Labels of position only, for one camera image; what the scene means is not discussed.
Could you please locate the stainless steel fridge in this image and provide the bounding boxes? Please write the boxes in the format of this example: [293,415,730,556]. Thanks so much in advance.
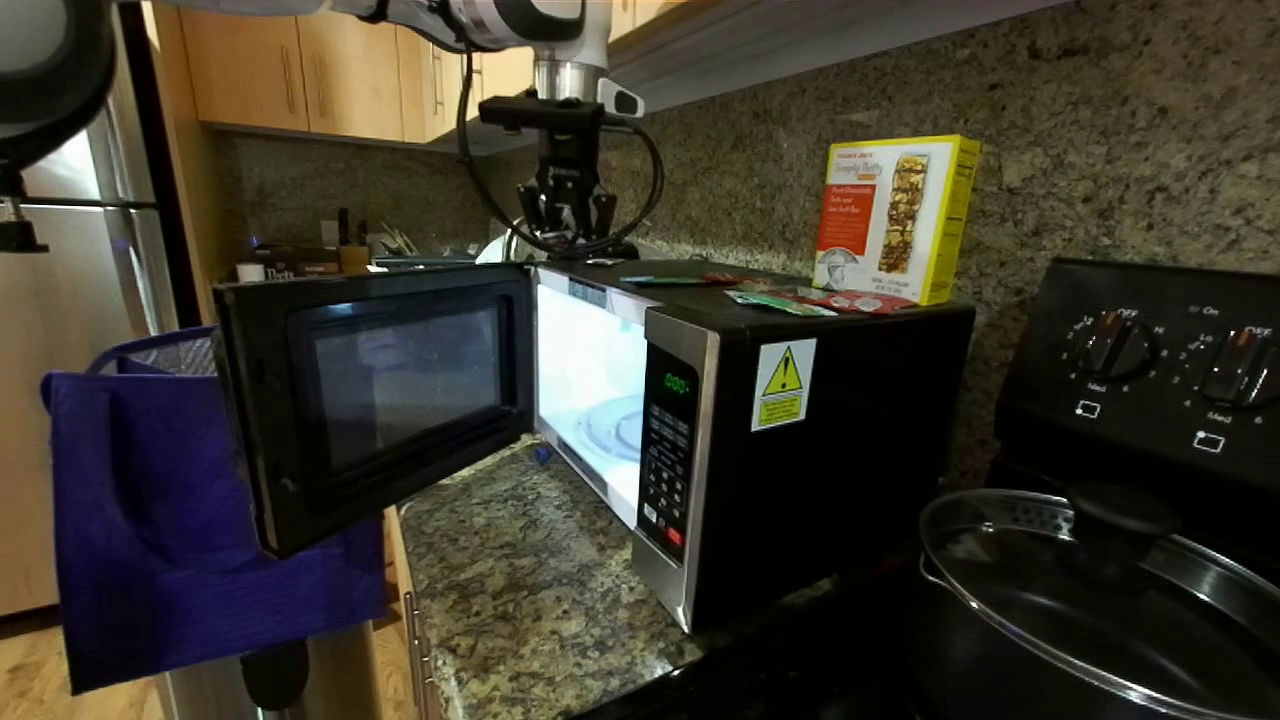
[0,103,183,624]

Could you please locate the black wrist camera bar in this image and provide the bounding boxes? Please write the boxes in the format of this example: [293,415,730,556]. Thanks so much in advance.
[477,92,606,135]

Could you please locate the yellow warning sticker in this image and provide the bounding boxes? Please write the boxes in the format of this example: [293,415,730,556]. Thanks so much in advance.
[748,334,821,435]

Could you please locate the black stand knob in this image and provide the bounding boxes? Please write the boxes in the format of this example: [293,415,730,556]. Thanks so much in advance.
[235,636,314,716]

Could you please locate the wooden wall cabinets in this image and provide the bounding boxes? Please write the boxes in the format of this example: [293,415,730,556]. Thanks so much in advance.
[136,0,1072,156]

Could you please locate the black stove knob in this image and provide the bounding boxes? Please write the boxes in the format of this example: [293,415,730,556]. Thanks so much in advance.
[1064,306,1161,388]
[1194,324,1280,412]

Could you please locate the yellow food box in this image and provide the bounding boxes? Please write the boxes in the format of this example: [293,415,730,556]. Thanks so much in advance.
[806,133,989,312]

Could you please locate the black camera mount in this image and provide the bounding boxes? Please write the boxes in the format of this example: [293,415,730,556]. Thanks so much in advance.
[0,165,53,254]

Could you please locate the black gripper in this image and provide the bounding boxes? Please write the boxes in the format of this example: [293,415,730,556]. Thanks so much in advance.
[515,120,624,260]

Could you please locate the green white sachet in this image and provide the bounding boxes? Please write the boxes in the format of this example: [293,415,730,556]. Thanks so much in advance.
[614,269,724,290]
[718,285,838,318]

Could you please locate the black microwave oven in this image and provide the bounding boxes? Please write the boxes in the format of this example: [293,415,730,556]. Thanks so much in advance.
[531,254,976,636]
[210,260,541,561]

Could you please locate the black stove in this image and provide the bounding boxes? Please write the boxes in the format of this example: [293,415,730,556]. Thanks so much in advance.
[570,254,1280,720]

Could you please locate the wire dish rack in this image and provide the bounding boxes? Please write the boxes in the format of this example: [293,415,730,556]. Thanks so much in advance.
[357,228,470,272]

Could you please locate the black cooking pot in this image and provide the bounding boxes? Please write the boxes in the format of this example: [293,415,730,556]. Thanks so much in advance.
[907,556,1110,720]

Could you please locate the blue fabric bag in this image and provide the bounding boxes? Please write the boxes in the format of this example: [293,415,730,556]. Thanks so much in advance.
[34,329,391,696]

